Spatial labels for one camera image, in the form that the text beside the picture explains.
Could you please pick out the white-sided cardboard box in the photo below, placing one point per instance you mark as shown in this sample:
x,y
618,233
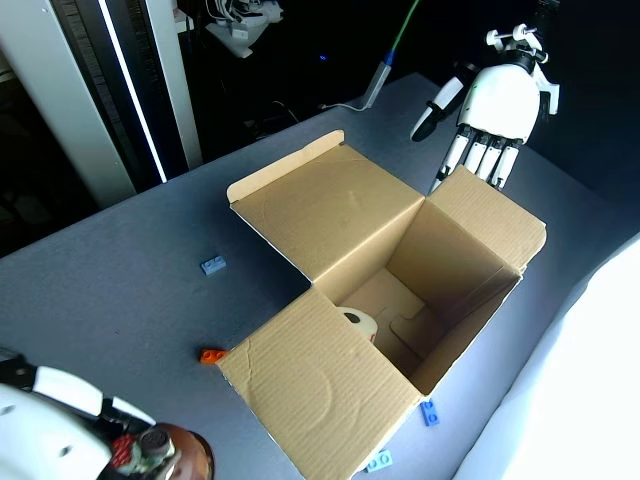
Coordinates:
x,y
325,215

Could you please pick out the red white mushroom toy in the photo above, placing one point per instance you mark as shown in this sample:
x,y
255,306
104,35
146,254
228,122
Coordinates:
x,y
362,322

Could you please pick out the brown chocolate cupcake toy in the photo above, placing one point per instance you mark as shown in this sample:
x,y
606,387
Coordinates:
x,y
190,450

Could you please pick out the grey adapter with blue plug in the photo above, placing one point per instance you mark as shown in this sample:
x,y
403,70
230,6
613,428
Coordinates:
x,y
375,82

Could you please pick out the white plastic parts pile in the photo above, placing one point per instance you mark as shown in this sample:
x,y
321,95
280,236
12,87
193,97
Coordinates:
x,y
240,37

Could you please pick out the white backdrop sheet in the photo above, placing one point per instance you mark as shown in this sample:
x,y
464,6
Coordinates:
x,y
590,375

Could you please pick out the light blue toy brick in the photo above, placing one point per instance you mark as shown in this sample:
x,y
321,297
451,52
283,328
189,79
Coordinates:
x,y
378,461
213,265

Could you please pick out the narrow white pillar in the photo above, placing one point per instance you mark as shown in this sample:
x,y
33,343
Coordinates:
x,y
172,75

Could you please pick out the white LED light strip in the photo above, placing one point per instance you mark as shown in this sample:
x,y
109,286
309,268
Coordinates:
x,y
131,90

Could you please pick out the orange two-stud toy brick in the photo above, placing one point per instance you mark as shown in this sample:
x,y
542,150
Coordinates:
x,y
211,355

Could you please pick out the grey table cloth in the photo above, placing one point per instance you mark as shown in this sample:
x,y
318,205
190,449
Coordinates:
x,y
125,300

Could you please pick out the wide white pillar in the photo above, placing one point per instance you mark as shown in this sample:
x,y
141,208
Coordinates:
x,y
50,100

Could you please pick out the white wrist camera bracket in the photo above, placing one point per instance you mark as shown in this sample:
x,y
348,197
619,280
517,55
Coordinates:
x,y
550,95

